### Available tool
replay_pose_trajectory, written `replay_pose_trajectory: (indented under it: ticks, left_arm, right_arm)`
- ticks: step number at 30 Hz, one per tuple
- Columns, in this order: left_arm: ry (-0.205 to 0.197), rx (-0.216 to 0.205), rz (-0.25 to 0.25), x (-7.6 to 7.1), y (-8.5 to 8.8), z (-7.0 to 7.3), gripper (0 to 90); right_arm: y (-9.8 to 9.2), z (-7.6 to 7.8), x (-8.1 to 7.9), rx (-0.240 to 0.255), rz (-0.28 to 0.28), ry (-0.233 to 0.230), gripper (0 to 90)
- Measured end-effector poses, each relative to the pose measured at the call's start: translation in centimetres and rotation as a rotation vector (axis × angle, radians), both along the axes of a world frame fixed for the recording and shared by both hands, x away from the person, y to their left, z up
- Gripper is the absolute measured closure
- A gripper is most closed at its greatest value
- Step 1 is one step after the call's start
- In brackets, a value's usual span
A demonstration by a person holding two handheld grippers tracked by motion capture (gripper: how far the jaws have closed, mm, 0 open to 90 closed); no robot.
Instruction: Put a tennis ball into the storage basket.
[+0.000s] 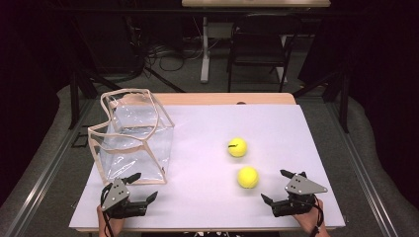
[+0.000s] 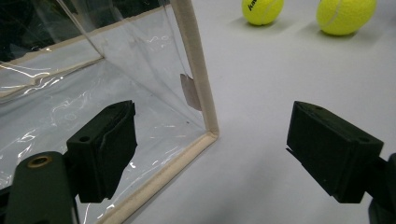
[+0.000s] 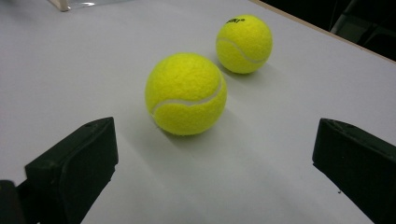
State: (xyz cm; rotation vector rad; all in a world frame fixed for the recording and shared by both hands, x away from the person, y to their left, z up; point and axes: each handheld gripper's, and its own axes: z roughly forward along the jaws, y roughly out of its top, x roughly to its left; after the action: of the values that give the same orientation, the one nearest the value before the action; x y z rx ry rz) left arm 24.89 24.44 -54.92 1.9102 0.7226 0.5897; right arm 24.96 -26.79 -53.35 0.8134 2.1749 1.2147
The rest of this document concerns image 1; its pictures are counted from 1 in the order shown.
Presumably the clear plastic bag beige trim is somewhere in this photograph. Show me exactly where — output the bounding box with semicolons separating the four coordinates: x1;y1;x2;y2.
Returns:
87;88;176;186

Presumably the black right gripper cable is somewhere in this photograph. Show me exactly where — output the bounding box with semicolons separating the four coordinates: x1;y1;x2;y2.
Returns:
309;195;325;237

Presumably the person's left hand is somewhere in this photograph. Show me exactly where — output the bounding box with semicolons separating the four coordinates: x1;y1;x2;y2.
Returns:
96;204;126;237

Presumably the white table mat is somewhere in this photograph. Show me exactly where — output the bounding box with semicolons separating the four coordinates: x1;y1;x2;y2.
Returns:
68;104;346;230

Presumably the white-legged desk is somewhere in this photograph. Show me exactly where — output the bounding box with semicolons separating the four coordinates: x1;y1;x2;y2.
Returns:
181;0;331;84

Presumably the black folding chair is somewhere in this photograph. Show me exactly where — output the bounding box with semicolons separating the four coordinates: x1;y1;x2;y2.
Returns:
226;13;302;93

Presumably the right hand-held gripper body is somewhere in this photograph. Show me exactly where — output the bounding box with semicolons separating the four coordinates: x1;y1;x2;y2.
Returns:
270;171;329;218

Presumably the plain yellow tennis ball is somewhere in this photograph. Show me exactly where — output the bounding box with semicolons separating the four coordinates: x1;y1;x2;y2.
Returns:
237;166;260;190

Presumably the person's patterned clothing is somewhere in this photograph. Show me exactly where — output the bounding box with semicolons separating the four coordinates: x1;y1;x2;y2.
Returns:
141;231;281;237

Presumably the black frame post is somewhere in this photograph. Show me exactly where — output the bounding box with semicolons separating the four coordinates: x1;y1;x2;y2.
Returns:
340;72;351;134
68;70;81;130

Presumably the yellow tennis ball black mark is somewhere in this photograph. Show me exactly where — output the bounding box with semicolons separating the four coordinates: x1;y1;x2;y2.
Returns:
227;136;249;158

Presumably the tangle of floor cables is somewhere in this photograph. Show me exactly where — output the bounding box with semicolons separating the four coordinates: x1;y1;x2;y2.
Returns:
144;39;206;72

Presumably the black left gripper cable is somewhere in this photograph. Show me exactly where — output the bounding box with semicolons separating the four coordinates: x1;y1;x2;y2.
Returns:
100;183;115;237

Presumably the black floor bracket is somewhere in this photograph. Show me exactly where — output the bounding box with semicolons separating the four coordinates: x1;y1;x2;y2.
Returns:
71;131;89;148

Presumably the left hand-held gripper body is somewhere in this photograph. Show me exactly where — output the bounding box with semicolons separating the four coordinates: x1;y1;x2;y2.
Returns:
100;177;148;219

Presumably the aluminium floor rail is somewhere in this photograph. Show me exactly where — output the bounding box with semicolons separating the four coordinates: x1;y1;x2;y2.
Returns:
4;98;97;237
324;101;398;237

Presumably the person's right hand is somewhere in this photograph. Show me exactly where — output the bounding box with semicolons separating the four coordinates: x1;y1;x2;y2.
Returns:
292;198;331;237

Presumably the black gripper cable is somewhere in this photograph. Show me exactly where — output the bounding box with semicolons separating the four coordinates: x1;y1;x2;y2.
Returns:
309;195;325;237
100;183;115;237

